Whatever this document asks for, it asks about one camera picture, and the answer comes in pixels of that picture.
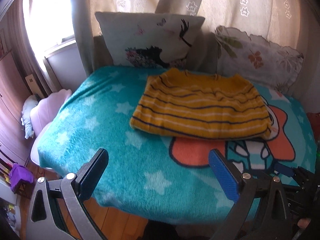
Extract pink cushion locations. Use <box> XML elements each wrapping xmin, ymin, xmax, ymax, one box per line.
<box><xmin>30</xmin><ymin>89</ymin><xmax>72</xmax><ymax>137</ymax></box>

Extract yellow striped knit sweater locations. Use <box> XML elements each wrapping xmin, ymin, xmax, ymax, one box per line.
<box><xmin>130</xmin><ymin>68</ymin><xmax>272</xmax><ymax>140</ymax></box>

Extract teal cartoon fleece blanket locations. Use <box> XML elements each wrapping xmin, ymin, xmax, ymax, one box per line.
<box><xmin>37</xmin><ymin>66</ymin><xmax>317</xmax><ymax>224</ymax></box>

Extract white eyelash print pillow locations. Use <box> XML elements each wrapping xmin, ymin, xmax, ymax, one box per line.
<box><xmin>95</xmin><ymin>12</ymin><xmax>204</xmax><ymax>69</ymax></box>

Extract person's hand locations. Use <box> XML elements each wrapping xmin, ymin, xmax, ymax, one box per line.
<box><xmin>297</xmin><ymin>218</ymin><xmax>311</xmax><ymax>230</ymax></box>

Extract beige embroidered curtain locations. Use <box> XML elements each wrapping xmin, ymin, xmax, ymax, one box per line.
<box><xmin>71</xmin><ymin>0</ymin><xmax>310</xmax><ymax>75</ymax></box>

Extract purple bag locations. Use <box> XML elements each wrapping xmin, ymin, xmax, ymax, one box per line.
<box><xmin>9</xmin><ymin>163</ymin><xmax>34</xmax><ymax>193</ymax></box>

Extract white floral ruffled pillow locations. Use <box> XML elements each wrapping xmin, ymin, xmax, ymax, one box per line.
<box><xmin>215</xmin><ymin>25</ymin><xmax>304</xmax><ymax>94</ymax></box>

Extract white plush toy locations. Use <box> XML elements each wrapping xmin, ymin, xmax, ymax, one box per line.
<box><xmin>21</xmin><ymin>95</ymin><xmax>39</xmax><ymax>139</ymax></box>

